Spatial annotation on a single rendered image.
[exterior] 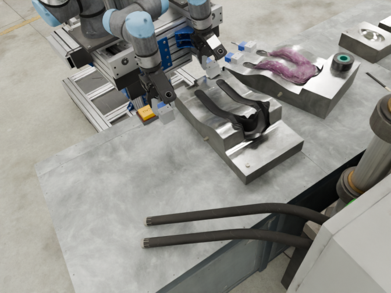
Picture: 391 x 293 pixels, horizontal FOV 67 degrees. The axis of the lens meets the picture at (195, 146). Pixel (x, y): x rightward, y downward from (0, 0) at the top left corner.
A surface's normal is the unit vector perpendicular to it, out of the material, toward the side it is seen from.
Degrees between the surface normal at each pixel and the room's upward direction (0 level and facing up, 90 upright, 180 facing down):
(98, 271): 0
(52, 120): 0
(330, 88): 0
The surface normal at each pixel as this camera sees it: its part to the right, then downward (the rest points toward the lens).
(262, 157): -0.11, -0.62
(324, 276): -0.84, 0.47
